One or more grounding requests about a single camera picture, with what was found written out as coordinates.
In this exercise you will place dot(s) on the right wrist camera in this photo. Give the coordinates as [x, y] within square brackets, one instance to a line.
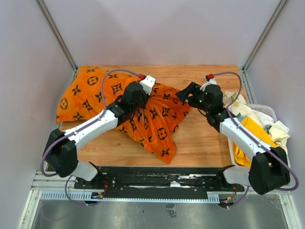
[208, 82]

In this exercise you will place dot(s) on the right aluminium frame post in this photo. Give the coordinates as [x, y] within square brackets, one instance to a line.
[266, 31]

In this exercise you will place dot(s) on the white plastic laundry basket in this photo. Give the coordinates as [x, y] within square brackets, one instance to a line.
[265, 109]

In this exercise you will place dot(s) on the yellow cloth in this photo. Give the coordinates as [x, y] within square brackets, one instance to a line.
[255, 128]

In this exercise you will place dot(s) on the grey slotted cable duct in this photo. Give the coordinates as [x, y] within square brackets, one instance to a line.
[94, 196]

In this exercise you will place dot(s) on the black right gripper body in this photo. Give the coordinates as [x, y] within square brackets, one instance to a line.
[198, 100]

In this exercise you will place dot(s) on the white cartoon print cloth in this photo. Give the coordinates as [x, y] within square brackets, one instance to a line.
[278, 132]

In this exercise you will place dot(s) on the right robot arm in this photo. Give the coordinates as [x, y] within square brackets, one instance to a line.
[269, 165]

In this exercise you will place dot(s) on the orange patterned pillowcase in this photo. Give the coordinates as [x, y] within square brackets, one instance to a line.
[152, 126]

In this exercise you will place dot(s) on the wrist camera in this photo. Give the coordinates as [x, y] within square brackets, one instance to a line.
[148, 82]
[208, 82]

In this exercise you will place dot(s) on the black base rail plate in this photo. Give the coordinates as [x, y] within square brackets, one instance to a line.
[159, 181]

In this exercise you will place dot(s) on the aluminium frame post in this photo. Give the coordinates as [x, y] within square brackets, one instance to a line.
[56, 33]
[266, 31]

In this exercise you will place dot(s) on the left aluminium frame post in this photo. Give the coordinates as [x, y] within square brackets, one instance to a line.
[56, 33]

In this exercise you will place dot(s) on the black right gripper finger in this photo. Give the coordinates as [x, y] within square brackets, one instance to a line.
[188, 100]
[191, 92]

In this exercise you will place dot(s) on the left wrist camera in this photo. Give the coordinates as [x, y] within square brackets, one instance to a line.
[148, 82]

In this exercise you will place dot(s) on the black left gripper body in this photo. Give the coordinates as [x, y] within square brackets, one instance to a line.
[142, 103]

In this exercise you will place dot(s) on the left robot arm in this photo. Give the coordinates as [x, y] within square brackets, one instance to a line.
[62, 147]

